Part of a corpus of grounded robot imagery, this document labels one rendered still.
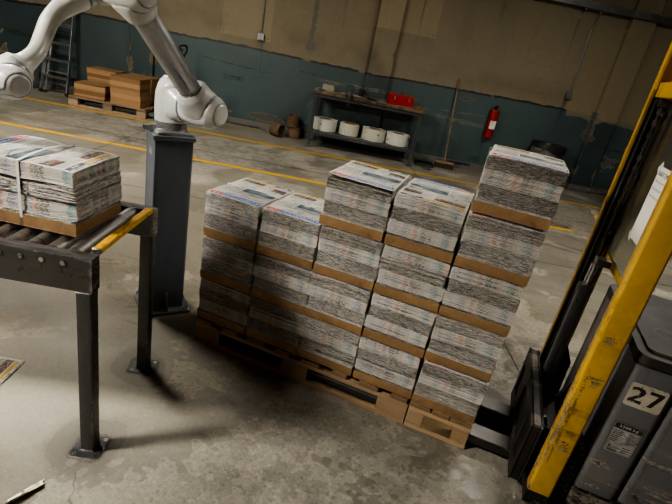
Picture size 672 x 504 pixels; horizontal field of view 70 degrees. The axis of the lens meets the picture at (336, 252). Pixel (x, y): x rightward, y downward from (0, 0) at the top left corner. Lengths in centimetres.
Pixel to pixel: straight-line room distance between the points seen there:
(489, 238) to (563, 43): 760
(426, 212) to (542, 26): 748
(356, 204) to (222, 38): 716
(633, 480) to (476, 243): 105
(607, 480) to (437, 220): 117
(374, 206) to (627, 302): 95
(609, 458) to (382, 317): 100
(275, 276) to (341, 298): 33
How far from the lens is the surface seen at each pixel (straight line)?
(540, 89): 927
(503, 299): 200
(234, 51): 889
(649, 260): 177
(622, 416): 207
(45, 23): 203
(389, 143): 820
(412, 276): 202
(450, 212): 191
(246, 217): 222
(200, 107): 233
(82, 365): 188
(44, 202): 183
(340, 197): 200
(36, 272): 176
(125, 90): 837
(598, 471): 221
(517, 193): 187
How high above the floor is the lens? 153
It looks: 23 degrees down
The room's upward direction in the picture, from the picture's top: 11 degrees clockwise
